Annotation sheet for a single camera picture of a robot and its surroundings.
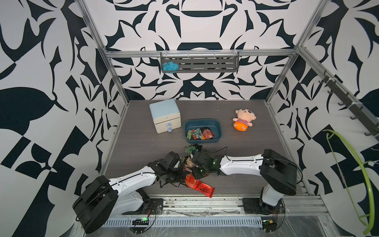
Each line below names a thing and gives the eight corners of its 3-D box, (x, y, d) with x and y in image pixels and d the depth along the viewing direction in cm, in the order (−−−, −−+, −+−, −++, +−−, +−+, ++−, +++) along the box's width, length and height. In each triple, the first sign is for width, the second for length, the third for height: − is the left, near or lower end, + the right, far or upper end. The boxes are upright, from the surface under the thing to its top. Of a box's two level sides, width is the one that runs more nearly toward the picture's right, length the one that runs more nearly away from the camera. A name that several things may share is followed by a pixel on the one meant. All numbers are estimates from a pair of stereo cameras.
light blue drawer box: (157, 135, 102) (153, 120, 89) (153, 119, 110) (149, 104, 98) (181, 128, 106) (180, 113, 93) (175, 113, 114) (174, 98, 101)
